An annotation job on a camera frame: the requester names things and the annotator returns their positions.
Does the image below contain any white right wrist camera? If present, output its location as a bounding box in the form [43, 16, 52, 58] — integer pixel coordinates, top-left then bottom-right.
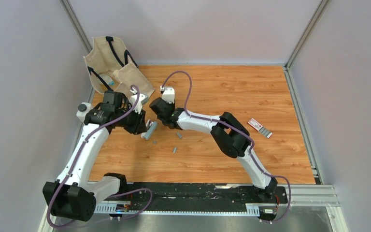
[160, 86, 175, 104]

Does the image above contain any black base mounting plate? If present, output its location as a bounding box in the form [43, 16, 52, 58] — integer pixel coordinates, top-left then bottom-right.
[95, 182, 288, 214]

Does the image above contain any red white staple box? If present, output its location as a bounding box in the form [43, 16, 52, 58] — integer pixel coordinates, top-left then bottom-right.
[247, 118, 273, 139]

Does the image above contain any small bottle in bag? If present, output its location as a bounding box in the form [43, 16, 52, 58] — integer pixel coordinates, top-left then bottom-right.
[100, 74, 115, 88]

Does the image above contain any light blue white stapler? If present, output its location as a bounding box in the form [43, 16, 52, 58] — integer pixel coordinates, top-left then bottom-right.
[141, 120, 158, 140]

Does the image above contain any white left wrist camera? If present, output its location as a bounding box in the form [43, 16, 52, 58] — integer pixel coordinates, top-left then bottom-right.
[129, 93, 149, 114]

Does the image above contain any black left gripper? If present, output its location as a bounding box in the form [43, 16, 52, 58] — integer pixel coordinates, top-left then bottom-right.
[114, 104, 148, 135]

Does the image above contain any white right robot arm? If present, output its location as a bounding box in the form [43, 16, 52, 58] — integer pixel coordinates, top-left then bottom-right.
[150, 97, 278, 203]

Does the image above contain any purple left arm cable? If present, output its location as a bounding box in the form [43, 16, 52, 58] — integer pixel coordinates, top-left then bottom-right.
[46, 84, 153, 229]

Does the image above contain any white bottle black cap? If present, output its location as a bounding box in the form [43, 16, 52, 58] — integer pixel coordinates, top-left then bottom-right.
[76, 102, 93, 123]

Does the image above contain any beige canvas tote bag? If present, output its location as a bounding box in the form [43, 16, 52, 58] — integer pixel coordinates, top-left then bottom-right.
[84, 36, 155, 97]

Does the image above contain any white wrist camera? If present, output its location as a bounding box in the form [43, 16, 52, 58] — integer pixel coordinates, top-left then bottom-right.
[129, 93, 149, 114]
[160, 86, 175, 104]

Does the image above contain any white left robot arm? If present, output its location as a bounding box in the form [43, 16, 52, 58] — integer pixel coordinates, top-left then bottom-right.
[43, 86, 148, 228]

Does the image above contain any aluminium frame rail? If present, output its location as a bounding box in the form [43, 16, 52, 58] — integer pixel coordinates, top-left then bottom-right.
[38, 184, 349, 232]

